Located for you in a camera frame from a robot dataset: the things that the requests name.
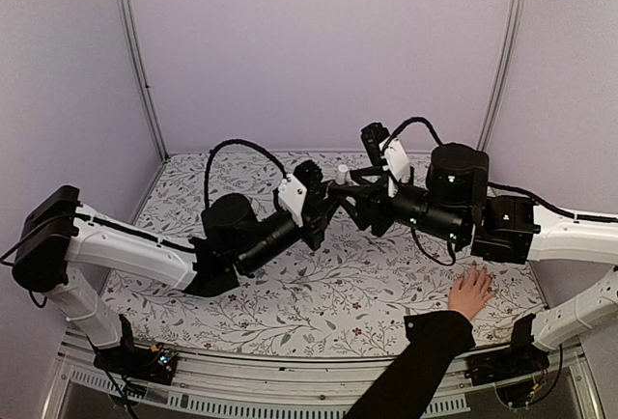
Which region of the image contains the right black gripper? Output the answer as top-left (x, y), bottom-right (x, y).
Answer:
top-left (329, 166), bottom-right (467, 246)

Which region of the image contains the white nail polish cap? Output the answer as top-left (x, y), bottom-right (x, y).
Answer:
top-left (335, 164), bottom-right (350, 185)

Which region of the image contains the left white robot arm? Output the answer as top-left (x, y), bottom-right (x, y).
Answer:
top-left (2, 185), bottom-right (338, 375)

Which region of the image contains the black sleeved forearm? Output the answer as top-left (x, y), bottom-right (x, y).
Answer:
top-left (346, 311), bottom-right (475, 419)

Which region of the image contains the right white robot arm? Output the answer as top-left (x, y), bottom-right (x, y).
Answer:
top-left (329, 140), bottom-right (617, 377)

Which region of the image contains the person's bare hand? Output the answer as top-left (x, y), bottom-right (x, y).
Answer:
top-left (447, 262), bottom-right (495, 321)

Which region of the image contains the floral patterned table mat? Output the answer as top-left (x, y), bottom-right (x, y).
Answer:
top-left (96, 151), bottom-right (547, 360)

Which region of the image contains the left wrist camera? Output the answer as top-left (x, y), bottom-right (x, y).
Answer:
top-left (276, 160), bottom-right (323, 228)

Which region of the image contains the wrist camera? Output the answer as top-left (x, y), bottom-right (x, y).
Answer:
top-left (276, 160), bottom-right (323, 228)
top-left (361, 123), bottom-right (413, 198)

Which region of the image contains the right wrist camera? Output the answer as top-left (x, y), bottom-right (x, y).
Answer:
top-left (361, 123), bottom-right (413, 198)

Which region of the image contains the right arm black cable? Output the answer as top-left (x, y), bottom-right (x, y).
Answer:
top-left (385, 117), bottom-right (445, 148)

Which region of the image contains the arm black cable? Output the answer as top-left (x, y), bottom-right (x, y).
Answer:
top-left (385, 117), bottom-right (445, 148)
top-left (203, 138), bottom-right (287, 208)

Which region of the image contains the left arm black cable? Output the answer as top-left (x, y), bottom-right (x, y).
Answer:
top-left (203, 138), bottom-right (287, 208)

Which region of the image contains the front aluminium rail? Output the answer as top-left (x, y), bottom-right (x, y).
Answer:
top-left (41, 334), bottom-right (608, 418)

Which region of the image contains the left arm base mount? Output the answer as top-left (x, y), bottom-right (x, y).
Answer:
top-left (94, 315), bottom-right (178, 386)

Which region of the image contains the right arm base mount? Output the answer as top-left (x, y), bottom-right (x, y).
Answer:
top-left (464, 315), bottom-right (549, 386)

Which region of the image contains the right aluminium frame post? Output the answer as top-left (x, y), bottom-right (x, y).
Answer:
top-left (477, 0), bottom-right (525, 152)

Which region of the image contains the aluminium frame post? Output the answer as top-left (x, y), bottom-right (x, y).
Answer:
top-left (477, 0), bottom-right (525, 152)
top-left (117, 0), bottom-right (169, 161)

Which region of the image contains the left aluminium frame post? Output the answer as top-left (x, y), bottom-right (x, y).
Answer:
top-left (117, 0), bottom-right (169, 161)

